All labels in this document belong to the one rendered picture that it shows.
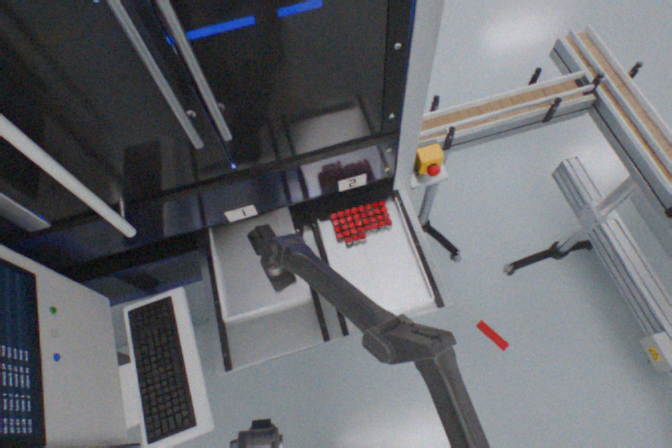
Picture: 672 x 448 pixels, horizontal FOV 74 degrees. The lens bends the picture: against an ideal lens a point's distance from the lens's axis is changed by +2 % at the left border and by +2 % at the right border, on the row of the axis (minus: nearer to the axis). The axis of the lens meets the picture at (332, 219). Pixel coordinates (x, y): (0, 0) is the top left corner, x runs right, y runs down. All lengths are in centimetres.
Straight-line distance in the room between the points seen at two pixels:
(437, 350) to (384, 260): 59
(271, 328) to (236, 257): 25
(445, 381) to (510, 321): 151
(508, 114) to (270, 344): 107
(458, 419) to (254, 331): 69
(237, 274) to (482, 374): 129
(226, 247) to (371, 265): 46
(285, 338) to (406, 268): 41
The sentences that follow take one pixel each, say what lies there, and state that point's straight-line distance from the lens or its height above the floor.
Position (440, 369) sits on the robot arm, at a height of 136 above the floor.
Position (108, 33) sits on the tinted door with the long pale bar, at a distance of 84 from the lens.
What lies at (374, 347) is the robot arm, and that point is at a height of 131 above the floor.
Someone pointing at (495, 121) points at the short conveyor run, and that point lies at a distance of 161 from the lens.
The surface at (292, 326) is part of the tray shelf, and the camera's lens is 132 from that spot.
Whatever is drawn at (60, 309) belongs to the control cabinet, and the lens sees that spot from 136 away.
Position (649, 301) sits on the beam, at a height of 55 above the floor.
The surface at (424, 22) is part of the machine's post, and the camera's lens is 94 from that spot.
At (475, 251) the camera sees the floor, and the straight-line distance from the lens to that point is 238.
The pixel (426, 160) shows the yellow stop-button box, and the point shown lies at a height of 103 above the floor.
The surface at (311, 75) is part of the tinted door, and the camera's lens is 95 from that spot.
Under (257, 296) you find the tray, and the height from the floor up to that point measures 88.
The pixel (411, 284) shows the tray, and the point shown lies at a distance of 134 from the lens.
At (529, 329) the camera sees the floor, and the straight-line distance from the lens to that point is 234.
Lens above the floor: 216
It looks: 64 degrees down
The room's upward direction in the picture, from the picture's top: 9 degrees counter-clockwise
